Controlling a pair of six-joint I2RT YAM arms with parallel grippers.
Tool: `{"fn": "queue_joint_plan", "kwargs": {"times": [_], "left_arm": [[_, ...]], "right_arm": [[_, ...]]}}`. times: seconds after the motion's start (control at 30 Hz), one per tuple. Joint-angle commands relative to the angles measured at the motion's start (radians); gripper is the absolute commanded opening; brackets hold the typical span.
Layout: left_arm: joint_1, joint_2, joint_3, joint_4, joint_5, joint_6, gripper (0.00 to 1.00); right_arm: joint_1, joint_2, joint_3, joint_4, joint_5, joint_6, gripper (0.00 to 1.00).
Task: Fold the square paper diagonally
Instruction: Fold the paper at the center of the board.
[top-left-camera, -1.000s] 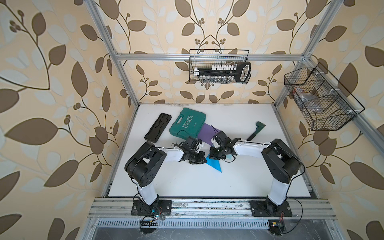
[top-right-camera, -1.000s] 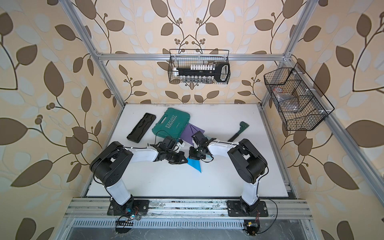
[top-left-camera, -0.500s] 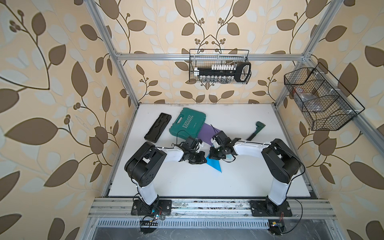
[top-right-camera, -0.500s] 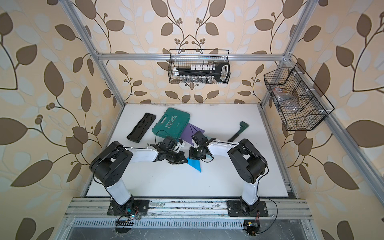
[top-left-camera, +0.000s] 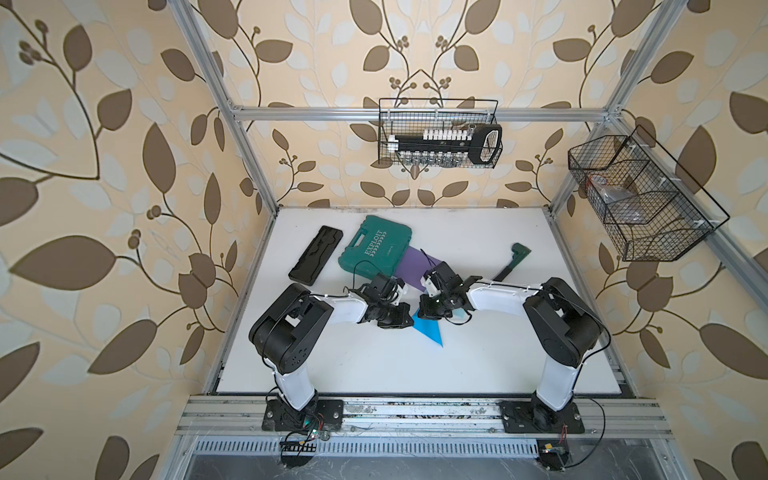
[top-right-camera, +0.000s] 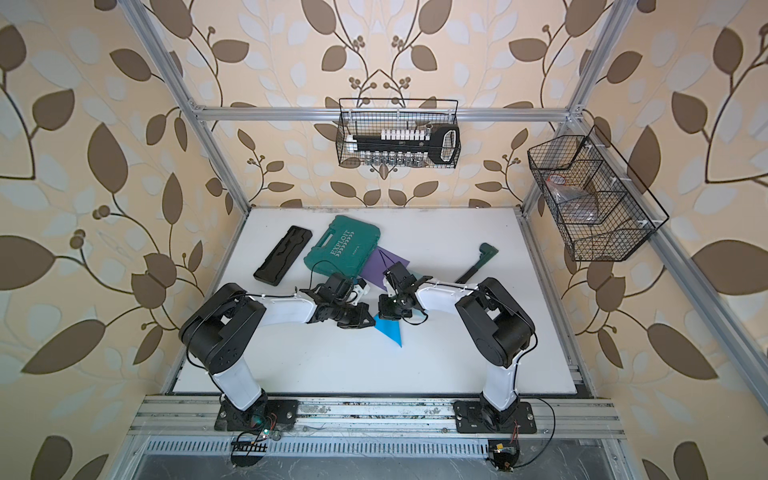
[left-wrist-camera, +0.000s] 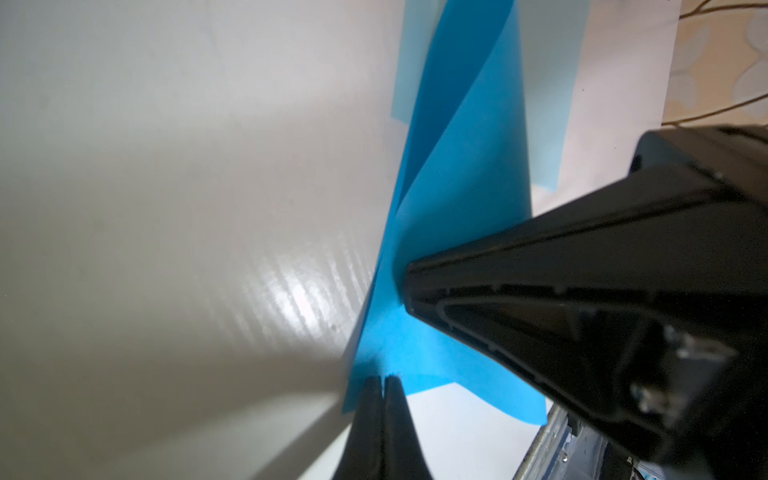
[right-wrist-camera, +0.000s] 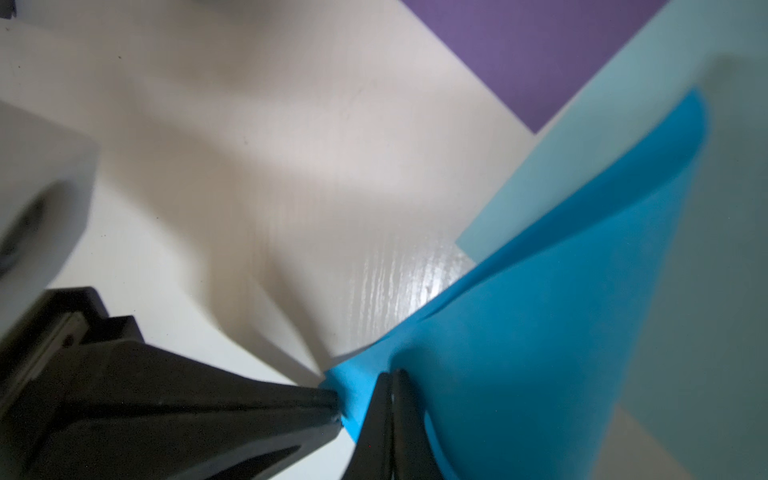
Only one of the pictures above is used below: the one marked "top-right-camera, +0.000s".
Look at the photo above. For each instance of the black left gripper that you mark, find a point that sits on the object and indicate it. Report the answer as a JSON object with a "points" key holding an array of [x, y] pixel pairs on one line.
{"points": [[362, 310]]}

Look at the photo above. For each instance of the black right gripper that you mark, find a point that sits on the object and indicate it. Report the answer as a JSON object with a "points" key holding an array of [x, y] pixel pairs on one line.
{"points": [[384, 311]]}

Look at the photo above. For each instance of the blue square paper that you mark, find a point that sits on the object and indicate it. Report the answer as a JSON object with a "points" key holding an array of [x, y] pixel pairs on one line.
{"points": [[389, 328]]}

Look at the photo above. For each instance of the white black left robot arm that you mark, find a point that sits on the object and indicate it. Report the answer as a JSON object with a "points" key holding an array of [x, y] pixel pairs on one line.
{"points": [[219, 332]]}

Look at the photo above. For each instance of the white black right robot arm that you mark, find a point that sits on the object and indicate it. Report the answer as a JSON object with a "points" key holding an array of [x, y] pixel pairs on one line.
{"points": [[499, 327]]}

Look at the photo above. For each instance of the purple square paper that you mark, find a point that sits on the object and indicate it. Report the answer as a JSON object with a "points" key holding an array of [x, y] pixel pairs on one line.
{"points": [[377, 264]]}

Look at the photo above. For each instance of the green plastic tool case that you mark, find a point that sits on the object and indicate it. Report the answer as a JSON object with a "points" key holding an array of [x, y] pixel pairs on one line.
{"points": [[344, 247]]}

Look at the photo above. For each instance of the black foam tool tray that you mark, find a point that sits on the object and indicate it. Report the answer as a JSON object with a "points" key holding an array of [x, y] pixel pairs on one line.
{"points": [[283, 255]]}

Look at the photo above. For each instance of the black socket set holder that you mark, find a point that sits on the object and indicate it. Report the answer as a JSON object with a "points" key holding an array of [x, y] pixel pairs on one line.
{"points": [[436, 143]]}

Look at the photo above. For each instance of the small circuit board left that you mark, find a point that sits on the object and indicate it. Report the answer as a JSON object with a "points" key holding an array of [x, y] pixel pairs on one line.
{"points": [[249, 447]]}

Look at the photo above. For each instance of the small circuit board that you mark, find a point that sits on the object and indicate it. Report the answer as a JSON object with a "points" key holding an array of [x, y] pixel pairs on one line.
{"points": [[249, 447], [503, 455]]}

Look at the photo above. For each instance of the plastic bag in basket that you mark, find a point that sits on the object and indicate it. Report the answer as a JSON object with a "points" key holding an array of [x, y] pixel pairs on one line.
{"points": [[575, 205]]}

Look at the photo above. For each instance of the small circuit board right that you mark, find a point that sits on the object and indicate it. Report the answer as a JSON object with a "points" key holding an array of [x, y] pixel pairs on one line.
{"points": [[503, 455]]}

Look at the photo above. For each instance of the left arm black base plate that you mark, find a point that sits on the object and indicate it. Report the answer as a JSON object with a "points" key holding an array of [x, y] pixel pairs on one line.
{"points": [[264, 414]]}

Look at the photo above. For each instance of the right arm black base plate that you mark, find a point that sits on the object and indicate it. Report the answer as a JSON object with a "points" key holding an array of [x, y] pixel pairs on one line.
{"points": [[480, 417]]}

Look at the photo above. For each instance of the aluminium frame post right rear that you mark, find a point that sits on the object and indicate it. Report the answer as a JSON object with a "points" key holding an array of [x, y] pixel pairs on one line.
{"points": [[571, 119]]}

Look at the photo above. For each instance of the aluminium frame post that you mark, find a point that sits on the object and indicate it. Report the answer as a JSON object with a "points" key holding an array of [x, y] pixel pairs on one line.
{"points": [[139, 20], [571, 119]]}

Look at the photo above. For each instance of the black wire basket rear wall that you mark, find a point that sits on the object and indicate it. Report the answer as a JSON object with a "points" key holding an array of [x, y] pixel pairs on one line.
{"points": [[368, 115]]}

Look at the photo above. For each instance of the black wire basket wall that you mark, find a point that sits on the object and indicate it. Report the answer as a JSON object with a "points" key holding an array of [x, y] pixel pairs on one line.
{"points": [[601, 207], [368, 115]]}

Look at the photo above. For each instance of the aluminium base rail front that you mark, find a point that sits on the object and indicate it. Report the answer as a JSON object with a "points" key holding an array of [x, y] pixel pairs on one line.
{"points": [[381, 417]]}

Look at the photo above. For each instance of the black wire basket right wall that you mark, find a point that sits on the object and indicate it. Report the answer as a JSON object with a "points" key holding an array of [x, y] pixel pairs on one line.
{"points": [[601, 207]]}

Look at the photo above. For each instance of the aluminium frame right side rail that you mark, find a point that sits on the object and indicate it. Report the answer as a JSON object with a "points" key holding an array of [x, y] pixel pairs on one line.
{"points": [[740, 347]]}

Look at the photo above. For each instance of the aluminium frame post left rear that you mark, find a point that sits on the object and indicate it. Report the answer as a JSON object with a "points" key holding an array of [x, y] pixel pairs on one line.
{"points": [[139, 20]]}

